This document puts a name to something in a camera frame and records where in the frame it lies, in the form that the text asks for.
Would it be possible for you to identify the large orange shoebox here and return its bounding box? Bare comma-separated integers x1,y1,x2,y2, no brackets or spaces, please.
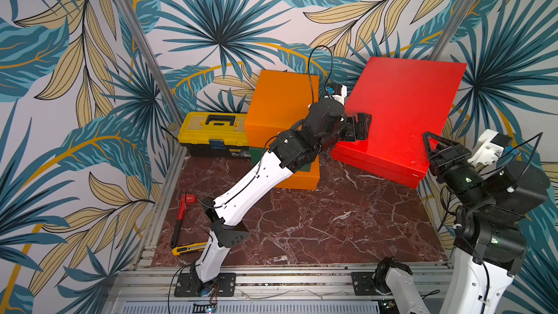
245,71,320,148

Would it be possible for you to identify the right aluminium corner post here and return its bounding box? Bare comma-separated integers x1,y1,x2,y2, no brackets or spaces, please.
429,0,476,60

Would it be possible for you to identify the yellow black plastic toolbox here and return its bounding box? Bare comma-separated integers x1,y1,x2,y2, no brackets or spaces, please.
177,112,251,158

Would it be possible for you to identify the green shoebox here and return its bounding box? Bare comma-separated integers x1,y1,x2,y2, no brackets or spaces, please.
249,147,320,173

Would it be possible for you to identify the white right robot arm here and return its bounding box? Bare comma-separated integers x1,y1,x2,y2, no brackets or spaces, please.
423,129,551,313

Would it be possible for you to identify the left aluminium corner post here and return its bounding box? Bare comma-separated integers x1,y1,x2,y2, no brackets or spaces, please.
95,0,186,125

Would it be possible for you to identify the red shoebox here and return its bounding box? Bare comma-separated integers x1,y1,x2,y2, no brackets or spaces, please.
331,57,466,188

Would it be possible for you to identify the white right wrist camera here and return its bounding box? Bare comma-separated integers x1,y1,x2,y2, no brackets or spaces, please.
467,129,513,167

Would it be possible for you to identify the small orange shoebox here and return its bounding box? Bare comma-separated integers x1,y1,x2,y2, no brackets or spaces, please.
275,157,321,190

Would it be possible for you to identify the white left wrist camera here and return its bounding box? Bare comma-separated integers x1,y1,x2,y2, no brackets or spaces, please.
325,83,347,105

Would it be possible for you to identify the red pipe wrench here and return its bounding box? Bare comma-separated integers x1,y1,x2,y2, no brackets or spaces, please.
169,193,197,249

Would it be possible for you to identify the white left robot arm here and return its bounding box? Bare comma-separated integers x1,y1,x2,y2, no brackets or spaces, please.
191,98,371,288

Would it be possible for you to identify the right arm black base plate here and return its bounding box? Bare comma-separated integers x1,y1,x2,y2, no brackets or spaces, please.
350,272,379,296

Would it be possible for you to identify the yellow utility knife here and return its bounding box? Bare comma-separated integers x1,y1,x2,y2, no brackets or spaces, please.
171,242,207,257

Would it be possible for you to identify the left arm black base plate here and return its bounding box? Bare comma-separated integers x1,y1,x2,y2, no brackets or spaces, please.
174,273,236,297

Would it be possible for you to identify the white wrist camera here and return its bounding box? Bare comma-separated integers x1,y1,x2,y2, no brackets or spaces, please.
467,129,513,167
325,83,347,105

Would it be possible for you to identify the aluminium corner post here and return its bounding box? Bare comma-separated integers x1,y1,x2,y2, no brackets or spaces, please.
429,0,476,60
95,0,186,125

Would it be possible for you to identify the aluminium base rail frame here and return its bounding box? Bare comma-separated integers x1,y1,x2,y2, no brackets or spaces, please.
104,151,453,313

